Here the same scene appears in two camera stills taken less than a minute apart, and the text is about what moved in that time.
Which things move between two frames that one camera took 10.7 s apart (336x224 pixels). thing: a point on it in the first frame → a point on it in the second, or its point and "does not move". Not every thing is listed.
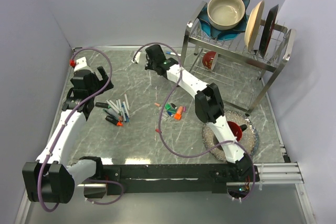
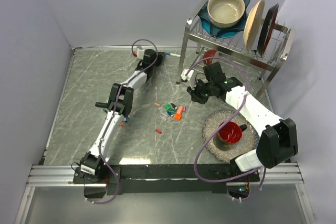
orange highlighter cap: (177, 116) does not move
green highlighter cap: (167, 106) does not move
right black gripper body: (149, 65) → (202, 91)
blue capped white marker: (172, 53) does not move
